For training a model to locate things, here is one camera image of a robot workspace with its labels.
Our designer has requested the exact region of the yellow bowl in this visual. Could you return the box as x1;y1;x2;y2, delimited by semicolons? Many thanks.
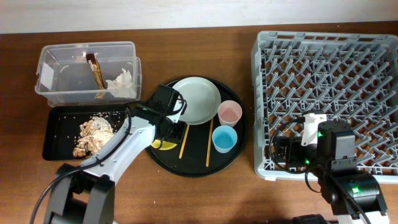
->
150;139;177;151

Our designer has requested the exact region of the wooden chopstick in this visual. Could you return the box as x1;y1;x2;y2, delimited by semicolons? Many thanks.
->
205;118;214;167
178;124;190;159

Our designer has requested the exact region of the grey plate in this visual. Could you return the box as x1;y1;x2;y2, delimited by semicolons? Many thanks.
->
173;77;221;125

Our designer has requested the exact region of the blue cup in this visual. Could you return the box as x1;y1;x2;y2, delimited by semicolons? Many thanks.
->
212;125;238;154

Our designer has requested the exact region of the white tissue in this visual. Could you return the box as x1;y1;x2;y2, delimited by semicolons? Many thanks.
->
106;69;137;99

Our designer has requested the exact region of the pink cup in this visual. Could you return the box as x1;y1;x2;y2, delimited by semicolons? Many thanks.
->
218;100;243;127

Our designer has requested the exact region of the peanut shells and rice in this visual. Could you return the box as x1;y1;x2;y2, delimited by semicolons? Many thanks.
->
73;116;114;159

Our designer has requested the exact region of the brown snack wrapper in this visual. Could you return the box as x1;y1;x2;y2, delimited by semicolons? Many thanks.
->
86;54;105;90

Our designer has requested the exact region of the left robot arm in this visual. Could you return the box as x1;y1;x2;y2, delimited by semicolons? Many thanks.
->
38;85;187;223

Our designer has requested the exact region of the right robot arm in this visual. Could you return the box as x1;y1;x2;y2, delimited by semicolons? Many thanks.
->
294;118;390;223

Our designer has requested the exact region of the grey dishwasher rack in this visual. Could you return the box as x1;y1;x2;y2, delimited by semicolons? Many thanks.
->
251;31;397;184

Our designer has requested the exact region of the round black serving tray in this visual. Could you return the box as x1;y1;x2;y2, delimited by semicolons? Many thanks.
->
146;78;248;177

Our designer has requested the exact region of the black rectangular tray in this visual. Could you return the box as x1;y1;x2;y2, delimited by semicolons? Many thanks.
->
42;105;126;161

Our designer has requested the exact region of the clear plastic bin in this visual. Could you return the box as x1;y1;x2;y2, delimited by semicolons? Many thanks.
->
35;41;142;106

